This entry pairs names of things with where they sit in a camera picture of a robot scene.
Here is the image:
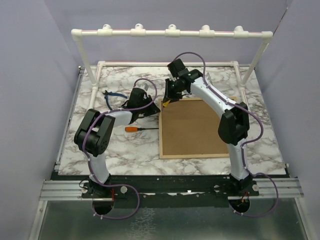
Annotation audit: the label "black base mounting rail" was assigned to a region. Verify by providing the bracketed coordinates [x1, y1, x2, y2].
[81, 175, 259, 209]

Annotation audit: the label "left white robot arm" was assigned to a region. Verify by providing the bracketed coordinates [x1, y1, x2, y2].
[74, 87, 160, 198]

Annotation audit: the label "small yellow screwdriver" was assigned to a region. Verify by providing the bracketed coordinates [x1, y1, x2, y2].
[162, 100, 170, 108]

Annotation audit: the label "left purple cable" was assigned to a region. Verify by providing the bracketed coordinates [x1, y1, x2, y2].
[81, 78, 159, 220]

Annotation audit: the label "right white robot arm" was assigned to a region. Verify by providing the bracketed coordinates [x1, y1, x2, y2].
[162, 58, 250, 196]

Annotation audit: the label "orange handled screwdriver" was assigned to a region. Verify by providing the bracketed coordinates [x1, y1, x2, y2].
[125, 126, 159, 133]

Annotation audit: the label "white PVC pipe rack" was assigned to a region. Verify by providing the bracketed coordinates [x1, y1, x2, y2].
[71, 23, 274, 109]

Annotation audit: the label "wooden picture frame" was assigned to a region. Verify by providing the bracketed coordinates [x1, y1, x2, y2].
[158, 97, 229, 159]

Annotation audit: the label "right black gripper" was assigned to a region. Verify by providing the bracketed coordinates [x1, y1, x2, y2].
[161, 79, 184, 105]

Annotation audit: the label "blue handled pliers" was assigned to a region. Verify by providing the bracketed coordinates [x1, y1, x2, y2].
[103, 90, 127, 111]

